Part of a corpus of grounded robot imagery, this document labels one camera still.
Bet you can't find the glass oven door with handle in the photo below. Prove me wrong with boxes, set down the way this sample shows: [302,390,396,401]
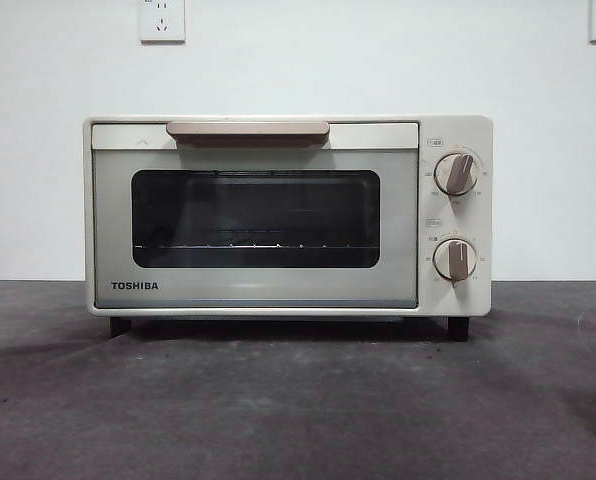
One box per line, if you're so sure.
[90,119,420,310]

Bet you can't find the cream Toshiba toaster oven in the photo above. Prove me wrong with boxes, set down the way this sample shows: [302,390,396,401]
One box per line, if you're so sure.
[81,113,494,342]

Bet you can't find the cream timer knob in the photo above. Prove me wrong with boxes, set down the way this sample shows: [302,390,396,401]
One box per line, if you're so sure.
[433,236,479,282]

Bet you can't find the cream temperature knob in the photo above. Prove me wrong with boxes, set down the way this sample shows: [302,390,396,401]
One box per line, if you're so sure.
[434,152,481,197]

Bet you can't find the metal wire oven rack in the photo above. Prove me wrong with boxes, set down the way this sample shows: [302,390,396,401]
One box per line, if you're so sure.
[133,240,379,252]

